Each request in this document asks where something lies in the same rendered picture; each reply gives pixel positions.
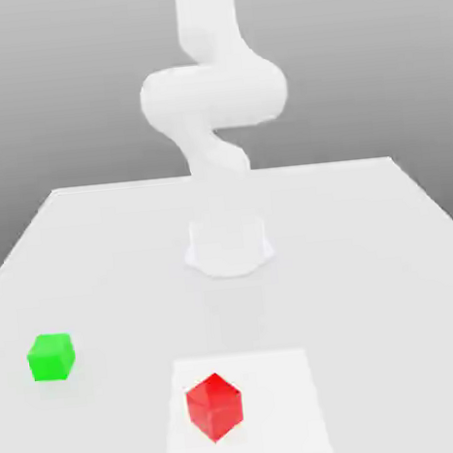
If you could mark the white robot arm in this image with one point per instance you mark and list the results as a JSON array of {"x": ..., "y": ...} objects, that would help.
[{"x": 214, "y": 95}]

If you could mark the small red cube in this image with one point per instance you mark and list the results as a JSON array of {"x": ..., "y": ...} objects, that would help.
[{"x": 214, "y": 407}]

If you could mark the small green cube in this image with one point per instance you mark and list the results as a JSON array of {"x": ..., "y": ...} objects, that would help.
[{"x": 51, "y": 358}]

